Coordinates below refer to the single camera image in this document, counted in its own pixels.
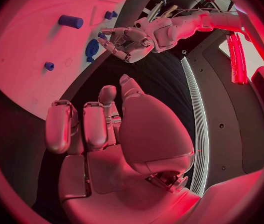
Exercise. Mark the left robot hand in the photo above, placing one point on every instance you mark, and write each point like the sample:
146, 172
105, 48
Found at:
136, 44

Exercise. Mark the small blue peg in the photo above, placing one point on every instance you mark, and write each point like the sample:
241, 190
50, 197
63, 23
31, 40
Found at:
49, 66
90, 60
101, 35

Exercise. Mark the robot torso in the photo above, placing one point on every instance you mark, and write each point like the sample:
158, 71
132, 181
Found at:
227, 125

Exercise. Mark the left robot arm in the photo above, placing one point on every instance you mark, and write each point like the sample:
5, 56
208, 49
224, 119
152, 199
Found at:
188, 26

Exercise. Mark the blue short cylinder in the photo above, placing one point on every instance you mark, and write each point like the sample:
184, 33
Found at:
70, 21

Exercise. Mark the glowing light bar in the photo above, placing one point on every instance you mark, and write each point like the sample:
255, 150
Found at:
237, 63

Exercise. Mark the white task board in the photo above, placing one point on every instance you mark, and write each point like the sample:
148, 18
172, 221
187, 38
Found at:
29, 41

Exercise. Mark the small blue block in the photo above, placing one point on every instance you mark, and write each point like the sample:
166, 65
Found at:
115, 14

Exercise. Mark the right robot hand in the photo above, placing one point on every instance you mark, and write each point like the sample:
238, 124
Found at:
150, 134

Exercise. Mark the blue gear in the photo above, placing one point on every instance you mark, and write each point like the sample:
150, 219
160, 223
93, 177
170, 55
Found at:
92, 48

